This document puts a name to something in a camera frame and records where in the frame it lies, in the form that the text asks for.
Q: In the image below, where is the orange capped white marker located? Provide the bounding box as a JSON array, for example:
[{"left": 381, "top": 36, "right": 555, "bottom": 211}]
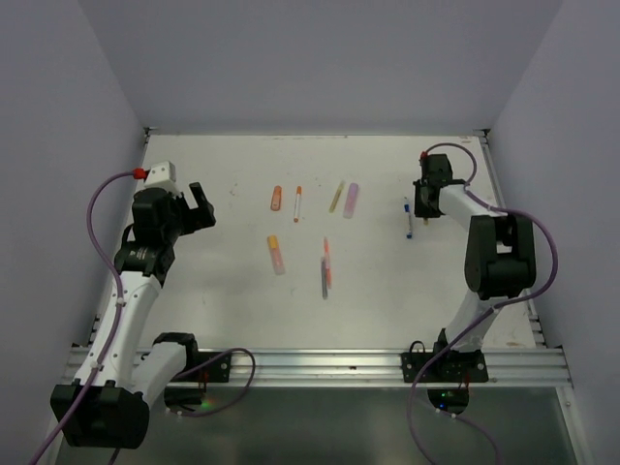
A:
[{"left": 294, "top": 185, "right": 302, "bottom": 223}]

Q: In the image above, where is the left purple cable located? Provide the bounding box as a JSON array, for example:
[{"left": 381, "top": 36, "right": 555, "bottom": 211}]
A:
[{"left": 26, "top": 168, "right": 149, "bottom": 465}]

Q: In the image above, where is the aluminium rail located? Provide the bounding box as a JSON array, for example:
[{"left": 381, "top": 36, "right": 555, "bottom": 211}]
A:
[{"left": 251, "top": 349, "right": 572, "bottom": 388}]

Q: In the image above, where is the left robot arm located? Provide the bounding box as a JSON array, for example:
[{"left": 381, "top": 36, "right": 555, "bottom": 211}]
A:
[{"left": 50, "top": 182, "right": 216, "bottom": 450}]

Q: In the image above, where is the yellow capped pink highlighter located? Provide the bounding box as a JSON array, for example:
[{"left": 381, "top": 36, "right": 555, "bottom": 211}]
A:
[{"left": 267, "top": 234, "right": 285, "bottom": 275}]

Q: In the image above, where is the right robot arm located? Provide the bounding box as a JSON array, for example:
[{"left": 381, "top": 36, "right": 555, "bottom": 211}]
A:
[{"left": 403, "top": 152, "right": 537, "bottom": 383}]

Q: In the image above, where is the orange highlighter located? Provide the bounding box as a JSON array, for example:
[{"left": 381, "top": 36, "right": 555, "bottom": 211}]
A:
[{"left": 270, "top": 185, "right": 282, "bottom": 211}]

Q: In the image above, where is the yellow green slim highlighter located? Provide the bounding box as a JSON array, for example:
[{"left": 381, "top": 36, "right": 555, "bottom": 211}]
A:
[{"left": 328, "top": 180, "right": 346, "bottom": 213}]

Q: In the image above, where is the purple cable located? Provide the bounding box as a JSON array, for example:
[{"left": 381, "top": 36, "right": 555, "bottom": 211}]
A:
[
  {"left": 405, "top": 142, "right": 559, "bottom": 465},
  {"left": 26, "top": 168, "right": 149, "bottom": 465}
]

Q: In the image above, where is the base bracket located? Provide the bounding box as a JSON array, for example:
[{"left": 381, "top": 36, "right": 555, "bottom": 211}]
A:
[
  {"left": 400, "top": 340, "right": 489, "bottom": 385},
  {"left": 187, "top": 351, "right": 232, "bottom": 385}
]

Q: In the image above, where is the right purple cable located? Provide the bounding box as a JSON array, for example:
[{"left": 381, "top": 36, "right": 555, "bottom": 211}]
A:
[{"left": 405, "top": 142, "right": 559, "bottom": 465}]

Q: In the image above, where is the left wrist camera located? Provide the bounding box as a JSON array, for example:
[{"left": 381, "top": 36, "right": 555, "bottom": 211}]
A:
[{"left": 144, "top": 161, "right": 179, "bottom": 196}]

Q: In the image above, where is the red slim pen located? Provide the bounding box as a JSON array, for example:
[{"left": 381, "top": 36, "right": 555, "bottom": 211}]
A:
[{"left": 324, "top": 236, "right": 332, "bottom": 289}]

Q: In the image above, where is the blue white marker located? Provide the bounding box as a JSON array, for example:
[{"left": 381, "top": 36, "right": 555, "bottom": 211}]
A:
[{"left": 403, "top": 198, "right": 414, "bottom": 239}]

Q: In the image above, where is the right base bracket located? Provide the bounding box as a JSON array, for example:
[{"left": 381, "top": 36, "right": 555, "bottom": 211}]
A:
[{"left": 400, "top": 340, "right": 489, "bottom": 385}]

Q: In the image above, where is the purple slim pen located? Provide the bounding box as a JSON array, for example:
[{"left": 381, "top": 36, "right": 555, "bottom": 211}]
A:
[{"left": 321, "top": 257, "right": 328, "bottom": 300}]

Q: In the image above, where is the left base bracket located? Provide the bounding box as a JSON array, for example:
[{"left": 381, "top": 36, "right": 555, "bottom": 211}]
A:
[{"left": 187, "top": 351, "right": 232, "bottom": 385}]

